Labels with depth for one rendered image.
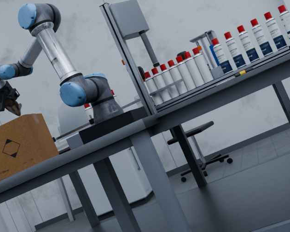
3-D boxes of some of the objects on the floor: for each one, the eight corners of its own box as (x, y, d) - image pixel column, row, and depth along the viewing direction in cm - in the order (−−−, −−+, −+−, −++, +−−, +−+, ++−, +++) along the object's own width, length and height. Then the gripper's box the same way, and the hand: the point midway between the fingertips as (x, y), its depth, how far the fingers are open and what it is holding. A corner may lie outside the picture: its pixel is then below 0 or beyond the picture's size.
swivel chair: (226, 158, 558) (194, 85, 561) (237, 162, 490) (200, 79, 493) (180, 179, 557) (147, 106, 560) (184, 186, 490) (147, 102, 493)
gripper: (10, 79, 234) (30, 107, 246) (-3, 81, 237) (18, 109, 250) (3, 89, 228) (24, 117, 240) (-9, 91, 231) (11, 119, 244)
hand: (18, 115), depth 242 cm, fingers closed
